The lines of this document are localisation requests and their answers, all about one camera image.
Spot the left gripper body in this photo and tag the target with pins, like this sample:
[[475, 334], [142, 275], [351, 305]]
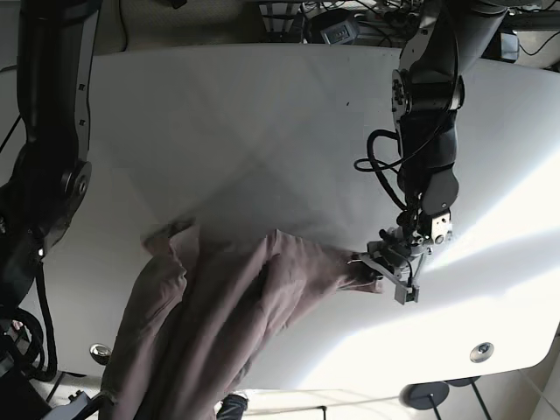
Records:
[[400, 256]]

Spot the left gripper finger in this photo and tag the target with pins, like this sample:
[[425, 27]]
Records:
[[406, 294], [360, 258]]

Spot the mauve pink T-shirt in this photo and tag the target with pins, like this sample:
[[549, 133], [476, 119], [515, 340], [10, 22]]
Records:
[[200, 312]]

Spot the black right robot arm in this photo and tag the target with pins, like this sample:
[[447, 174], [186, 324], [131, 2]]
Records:
[[49, 181]]

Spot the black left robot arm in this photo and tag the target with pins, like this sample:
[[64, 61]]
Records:
[[414, 162]]

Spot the left black floor stand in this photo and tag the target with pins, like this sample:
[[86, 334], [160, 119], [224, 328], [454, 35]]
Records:
[[425, 396]]

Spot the black floor stand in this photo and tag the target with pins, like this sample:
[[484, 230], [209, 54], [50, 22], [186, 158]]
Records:
[[470, 382], [425, 396]]

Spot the right black floor stand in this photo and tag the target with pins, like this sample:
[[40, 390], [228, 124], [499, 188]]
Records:
[[470, 382]]

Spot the table cable grommet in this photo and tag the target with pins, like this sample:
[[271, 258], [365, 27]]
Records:
[[100, 353], [482, 352]]

